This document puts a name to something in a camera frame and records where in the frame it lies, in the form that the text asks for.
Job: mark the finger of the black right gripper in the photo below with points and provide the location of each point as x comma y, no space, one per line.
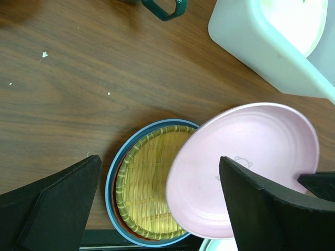
321,184

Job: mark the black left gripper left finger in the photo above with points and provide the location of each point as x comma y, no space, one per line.
51,213

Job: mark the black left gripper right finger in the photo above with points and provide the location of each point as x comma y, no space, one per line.
268,216

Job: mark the woven bamboo tray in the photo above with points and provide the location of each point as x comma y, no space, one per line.
141,183

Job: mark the blue plate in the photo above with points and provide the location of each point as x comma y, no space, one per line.
123,151

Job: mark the cream green branch plate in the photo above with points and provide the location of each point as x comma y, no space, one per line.
301,22

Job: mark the white plastic bin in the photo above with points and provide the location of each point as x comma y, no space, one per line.
239,27

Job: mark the white scalloped deep plate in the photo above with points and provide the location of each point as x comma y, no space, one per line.
227,244

